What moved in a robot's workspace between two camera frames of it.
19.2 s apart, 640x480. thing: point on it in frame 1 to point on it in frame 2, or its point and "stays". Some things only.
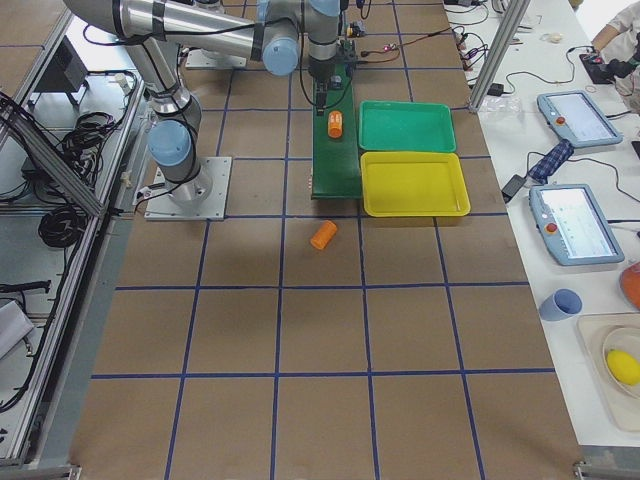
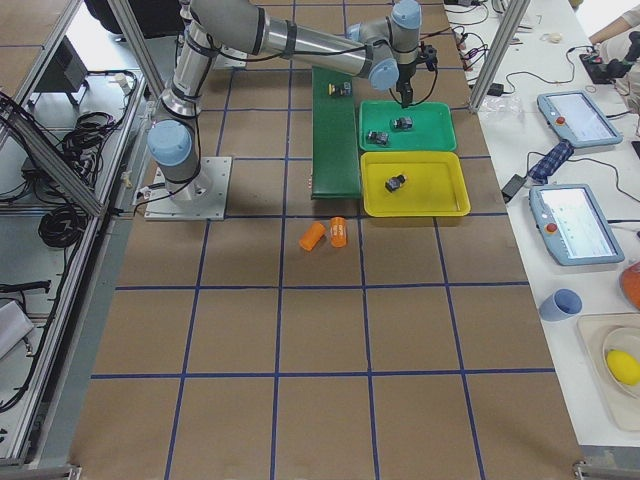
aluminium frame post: (517, 12) stays
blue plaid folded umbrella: (556, 158) stays
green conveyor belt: (336, 162) stays
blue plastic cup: (560, 304) stays
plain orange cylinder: (323, 236) to (312, 236)
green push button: (336, 81) to (378, 137)
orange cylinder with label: (335, 124) to (338, 232)
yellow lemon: (624, 366) stays
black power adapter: (512, 186) stays
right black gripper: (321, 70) to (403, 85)
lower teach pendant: (573, 225) stays
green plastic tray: (406, 126) stays
